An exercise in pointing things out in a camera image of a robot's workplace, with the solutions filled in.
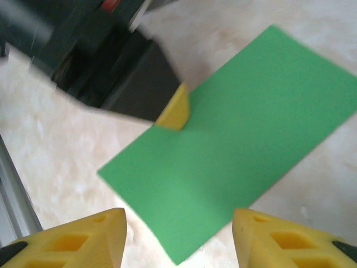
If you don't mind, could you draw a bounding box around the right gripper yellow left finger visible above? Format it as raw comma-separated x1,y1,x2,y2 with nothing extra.
0,208,128,268

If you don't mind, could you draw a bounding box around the green paper sheet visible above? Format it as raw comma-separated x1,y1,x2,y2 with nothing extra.
97,24,357,266

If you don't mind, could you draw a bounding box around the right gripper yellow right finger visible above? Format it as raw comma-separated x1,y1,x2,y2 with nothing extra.
233,208,357,268

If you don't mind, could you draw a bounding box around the aluminium mounting rail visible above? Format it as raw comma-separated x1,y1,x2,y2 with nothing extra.
0,133,44,238

